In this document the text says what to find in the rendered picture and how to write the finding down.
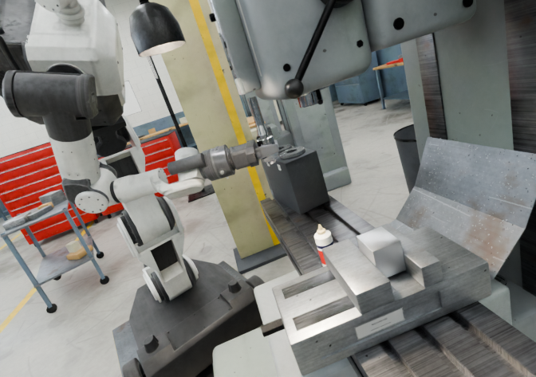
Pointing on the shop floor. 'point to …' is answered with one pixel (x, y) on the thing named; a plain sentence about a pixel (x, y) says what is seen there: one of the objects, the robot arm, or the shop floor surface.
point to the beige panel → (215, 114)
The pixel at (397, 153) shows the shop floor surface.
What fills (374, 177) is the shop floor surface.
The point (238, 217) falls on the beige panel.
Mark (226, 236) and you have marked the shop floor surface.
